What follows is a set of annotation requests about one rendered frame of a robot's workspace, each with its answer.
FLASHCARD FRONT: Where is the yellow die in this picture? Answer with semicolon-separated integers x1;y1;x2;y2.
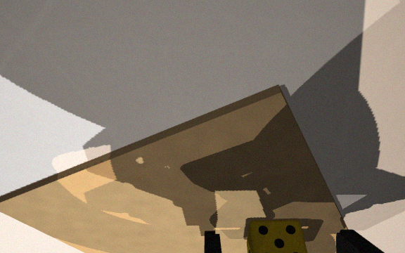
247;220;307;253

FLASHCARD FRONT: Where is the tan flat mat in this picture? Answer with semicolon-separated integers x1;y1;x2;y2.
0;84;349;253

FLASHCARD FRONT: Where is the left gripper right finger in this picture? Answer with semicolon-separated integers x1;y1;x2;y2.
336;230;384;253

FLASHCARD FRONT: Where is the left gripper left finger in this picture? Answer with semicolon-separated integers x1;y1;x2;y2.
204;231;221;253

